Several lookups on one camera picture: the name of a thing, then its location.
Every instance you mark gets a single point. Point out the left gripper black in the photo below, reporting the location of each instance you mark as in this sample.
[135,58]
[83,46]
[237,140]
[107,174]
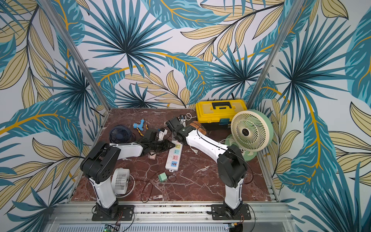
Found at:
[166,146]

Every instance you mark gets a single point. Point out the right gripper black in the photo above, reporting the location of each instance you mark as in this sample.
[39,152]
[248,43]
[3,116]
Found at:
[173,124]

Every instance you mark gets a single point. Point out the pink plug adapter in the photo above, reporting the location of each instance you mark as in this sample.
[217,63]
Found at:
[152,156]

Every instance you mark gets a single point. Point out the white power strip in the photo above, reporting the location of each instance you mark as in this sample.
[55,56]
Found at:
[174,156]

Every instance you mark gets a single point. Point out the green plug adapter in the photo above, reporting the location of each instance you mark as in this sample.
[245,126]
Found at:
[162,177]

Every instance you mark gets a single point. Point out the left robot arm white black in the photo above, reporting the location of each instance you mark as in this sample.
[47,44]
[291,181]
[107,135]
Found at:
[99,164]

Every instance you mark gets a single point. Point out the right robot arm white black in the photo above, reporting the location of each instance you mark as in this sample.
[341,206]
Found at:
[231,165]

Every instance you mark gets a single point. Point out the orange small desk fan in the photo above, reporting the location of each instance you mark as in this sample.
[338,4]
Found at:
[199,127]

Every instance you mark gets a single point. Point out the dark blue small fan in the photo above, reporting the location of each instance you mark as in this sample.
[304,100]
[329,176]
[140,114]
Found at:
[120,134]

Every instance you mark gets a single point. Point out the white small fan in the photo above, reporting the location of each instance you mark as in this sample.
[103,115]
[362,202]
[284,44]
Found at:
[120,180]

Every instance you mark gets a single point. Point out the large green cream desk fan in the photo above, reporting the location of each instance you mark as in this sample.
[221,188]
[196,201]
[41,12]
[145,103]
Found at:
[251,132]

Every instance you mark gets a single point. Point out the blue plastic toy figure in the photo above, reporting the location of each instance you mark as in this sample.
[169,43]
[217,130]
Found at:
[140,125]

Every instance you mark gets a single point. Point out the yellow black toolbox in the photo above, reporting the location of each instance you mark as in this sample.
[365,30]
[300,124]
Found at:
[217,115]

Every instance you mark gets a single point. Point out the yellow handled pliers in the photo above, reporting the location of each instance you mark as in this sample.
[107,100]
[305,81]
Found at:
[140,132]

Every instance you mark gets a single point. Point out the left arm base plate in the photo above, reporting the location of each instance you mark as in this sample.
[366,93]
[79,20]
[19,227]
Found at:
[114,213]

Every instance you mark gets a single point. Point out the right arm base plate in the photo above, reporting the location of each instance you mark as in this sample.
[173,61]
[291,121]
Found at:
[224,212]

